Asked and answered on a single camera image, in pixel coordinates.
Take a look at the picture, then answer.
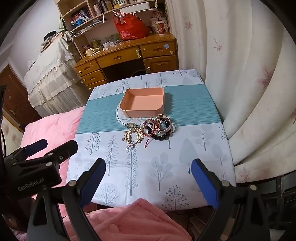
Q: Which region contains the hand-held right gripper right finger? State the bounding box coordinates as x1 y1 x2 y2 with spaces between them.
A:
191 159 271 241

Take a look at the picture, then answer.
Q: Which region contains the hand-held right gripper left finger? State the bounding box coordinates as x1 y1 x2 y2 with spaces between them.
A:
26 158 107 241

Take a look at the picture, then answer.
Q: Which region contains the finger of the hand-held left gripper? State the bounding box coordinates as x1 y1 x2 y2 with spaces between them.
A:
6 139 48 163
14 140 78 172

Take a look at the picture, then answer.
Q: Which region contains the gold necklace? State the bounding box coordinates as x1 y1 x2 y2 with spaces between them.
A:
122 123 145 152

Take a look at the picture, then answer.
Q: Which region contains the black bead bracelet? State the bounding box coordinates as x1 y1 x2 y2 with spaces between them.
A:
148 117 177 141

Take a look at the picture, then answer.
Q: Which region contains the pink strap watch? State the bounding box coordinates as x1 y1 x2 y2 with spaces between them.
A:
154 114 176 134

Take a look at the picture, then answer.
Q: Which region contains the red cord bracelet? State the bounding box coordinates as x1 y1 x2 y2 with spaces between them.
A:
142 119 158 149

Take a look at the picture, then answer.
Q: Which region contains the white pearl bracelet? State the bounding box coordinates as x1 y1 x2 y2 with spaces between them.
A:
144 119 162 137

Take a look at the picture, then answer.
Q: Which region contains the pink plastic tray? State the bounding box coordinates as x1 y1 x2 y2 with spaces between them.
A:
120 87 167 118

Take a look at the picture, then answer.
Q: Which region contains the tree print tablecloth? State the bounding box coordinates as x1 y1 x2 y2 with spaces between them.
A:
67 69 237 211

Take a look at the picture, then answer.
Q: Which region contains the brown wooden door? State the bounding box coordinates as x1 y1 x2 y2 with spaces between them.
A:
0 64 42 133

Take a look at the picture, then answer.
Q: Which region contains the pink fleece clothing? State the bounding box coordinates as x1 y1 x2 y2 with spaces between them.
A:
62 198 192 241

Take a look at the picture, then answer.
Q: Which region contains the white lace furniture cover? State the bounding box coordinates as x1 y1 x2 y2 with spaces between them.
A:
24 35 87 117

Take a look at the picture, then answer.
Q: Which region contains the stack of books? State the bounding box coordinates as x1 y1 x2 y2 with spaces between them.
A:
40 31 64 52

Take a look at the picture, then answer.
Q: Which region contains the wooden desk with drawers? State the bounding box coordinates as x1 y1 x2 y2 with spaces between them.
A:
74 34 179 91

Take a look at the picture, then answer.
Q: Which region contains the row of small desk bottles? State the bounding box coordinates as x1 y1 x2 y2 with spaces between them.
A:
82 35 123 52

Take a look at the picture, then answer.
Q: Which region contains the cream floral curtain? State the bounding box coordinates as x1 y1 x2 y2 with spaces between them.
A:
165 0 296 183

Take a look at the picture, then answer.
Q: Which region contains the red plastic bag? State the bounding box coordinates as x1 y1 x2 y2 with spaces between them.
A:
113 13 151 41

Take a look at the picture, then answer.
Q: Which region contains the wooden desk hutch shelf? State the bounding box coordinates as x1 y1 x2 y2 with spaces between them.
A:
55 0 173 48

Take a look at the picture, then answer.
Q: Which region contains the dark metal frame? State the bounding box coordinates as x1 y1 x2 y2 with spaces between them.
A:
236 176 288 233

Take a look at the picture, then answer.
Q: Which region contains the white wire basket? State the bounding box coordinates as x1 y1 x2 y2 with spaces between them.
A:
70 13 105 37

